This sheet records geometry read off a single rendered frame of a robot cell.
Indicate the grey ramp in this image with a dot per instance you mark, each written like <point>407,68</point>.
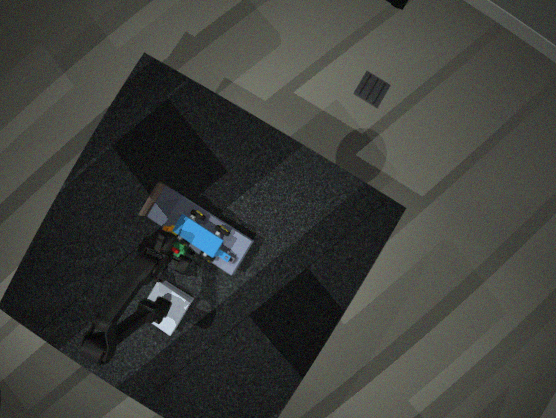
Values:
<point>165,206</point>

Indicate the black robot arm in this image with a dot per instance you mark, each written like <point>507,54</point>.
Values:
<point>100,347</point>

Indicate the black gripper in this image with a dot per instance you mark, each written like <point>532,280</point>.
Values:
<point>182,263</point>

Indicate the yellow wheel chock with orange handle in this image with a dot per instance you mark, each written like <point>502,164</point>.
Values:
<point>169,229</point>

